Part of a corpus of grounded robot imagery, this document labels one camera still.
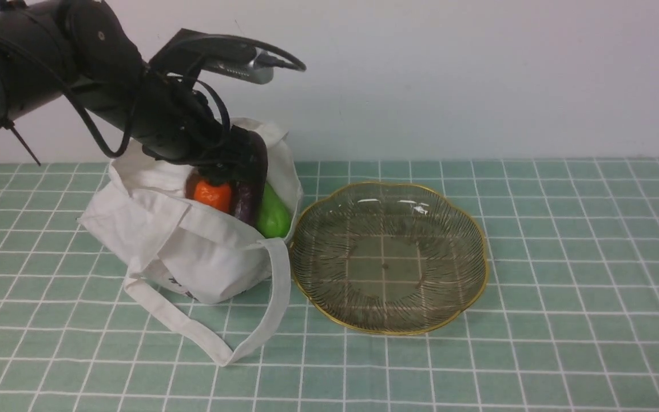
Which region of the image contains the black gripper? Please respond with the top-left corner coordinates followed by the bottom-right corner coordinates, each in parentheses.
top-left (130, 72), bottom-right (267, 185)

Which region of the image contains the orange plastic carrot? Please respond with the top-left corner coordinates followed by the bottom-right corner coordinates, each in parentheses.
top-left (192, 179), bottom-right (232, 214)

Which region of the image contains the brown plastic potato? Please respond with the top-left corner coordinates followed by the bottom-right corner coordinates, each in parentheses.
top-left (185, 170), bottom-right (201, 199)

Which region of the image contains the green checkered tablecloth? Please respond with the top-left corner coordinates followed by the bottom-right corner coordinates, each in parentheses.
top-left (0, 159), bottom-right (659, 411)

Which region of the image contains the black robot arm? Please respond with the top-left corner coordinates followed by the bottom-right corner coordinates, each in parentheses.
top-left (0, 1), bottom-right (271, 185)

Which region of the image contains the purple plastic eggplant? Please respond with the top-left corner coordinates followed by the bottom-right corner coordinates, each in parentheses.
top-left (233, 132), bottom-right (268, 227)

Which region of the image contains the clear gold-rimmed glass plate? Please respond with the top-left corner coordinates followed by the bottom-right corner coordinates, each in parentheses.
top-left (289, 181), bottom-right (491, 335)

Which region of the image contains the green plastic pepper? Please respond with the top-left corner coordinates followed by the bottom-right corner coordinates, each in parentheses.
top-left (256, 183), bottom-right (291, 238)

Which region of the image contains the white cloth tote bag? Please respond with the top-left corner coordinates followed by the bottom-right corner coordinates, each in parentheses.
top-left (79, 141), bottom-right (291, 367)

